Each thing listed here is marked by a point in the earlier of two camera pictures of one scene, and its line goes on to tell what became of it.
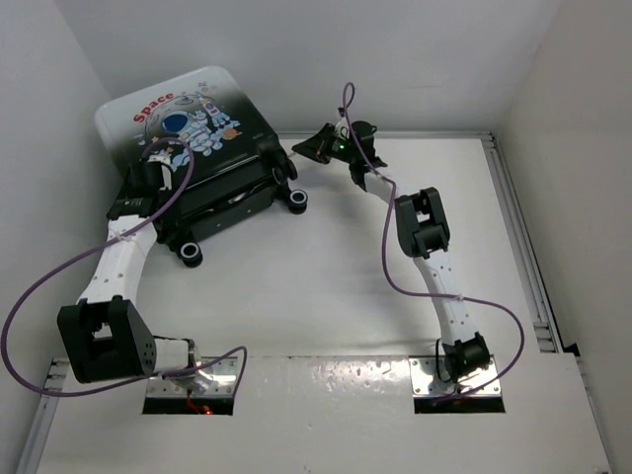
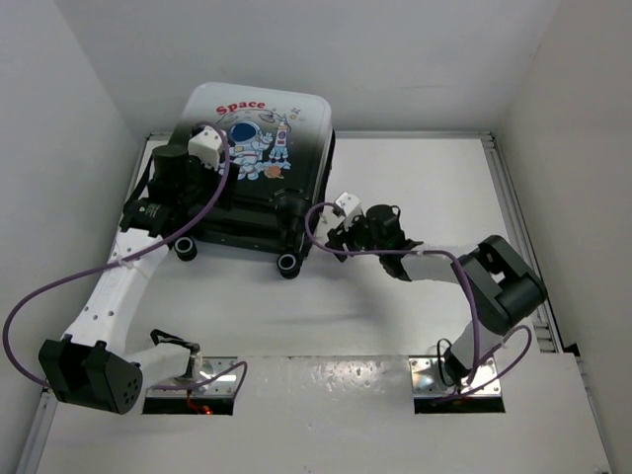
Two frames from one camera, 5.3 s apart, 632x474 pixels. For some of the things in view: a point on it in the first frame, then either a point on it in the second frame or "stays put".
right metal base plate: x=424 y=371 stays put
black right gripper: x=320 y=146 to x=339 y=236
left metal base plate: x=223 y=374 stays put
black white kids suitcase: x=241 y=173 to x=283 y=141
